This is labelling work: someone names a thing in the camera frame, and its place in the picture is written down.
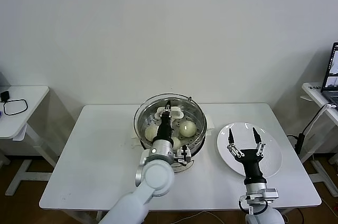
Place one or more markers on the white side table with adapter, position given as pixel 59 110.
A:
pixel 31 97

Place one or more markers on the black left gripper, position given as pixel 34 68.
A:
pixel 165 129

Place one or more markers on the white round plate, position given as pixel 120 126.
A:
pixel 272 160

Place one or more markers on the white side table with laptop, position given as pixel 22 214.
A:
pixel 313 90

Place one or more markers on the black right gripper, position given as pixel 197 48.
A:
pixel 251 163

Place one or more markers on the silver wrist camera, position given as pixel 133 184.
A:
pixel 183 155
pixel 269 194

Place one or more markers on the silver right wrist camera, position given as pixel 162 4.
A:
pixel 269 194

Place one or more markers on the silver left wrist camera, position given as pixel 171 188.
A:
pixel 183 155

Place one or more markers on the round glass pot lid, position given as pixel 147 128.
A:
pixel 177 114

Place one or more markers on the open dark laptop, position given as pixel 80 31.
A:
pixel 333 76

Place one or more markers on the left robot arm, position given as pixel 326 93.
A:
pixel 155 179

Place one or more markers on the large white work table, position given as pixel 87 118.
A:
pixel 92 155

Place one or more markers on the perforated steel steamer basket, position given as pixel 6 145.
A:
pixel 196 145

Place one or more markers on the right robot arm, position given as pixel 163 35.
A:
pixel 264 216

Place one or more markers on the white steamed baozi bun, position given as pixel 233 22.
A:
pixel 151 132
pixel 188 129
pixel 177 143

